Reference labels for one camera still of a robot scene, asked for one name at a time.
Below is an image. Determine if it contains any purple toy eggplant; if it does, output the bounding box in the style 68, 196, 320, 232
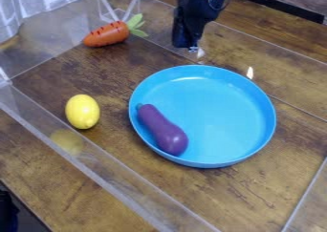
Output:
137, 104, 189, 156

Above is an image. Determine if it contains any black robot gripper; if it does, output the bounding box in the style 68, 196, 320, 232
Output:
172, 0, 225, 52

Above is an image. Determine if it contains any yellow toy lemon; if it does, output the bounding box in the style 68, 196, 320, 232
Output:
66, 95, 99, 129

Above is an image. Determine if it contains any clear acrylic enclosure wall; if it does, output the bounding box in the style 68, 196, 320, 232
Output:
0, 0, 327, 232

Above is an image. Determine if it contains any blue round plastic tray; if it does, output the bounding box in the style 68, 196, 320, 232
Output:
129, 65, 276, 168

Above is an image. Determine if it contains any orange toy carrot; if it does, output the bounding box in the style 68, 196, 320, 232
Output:
83, 13, 149, 48

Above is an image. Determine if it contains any dark wooden baseboard strip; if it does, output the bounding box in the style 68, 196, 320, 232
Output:
248, 0, 324, 24

